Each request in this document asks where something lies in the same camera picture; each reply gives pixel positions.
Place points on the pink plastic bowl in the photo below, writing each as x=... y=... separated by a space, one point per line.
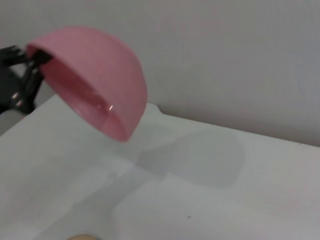
x=100 y=62

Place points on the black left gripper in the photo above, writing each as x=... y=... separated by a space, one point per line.
x=12 y=85

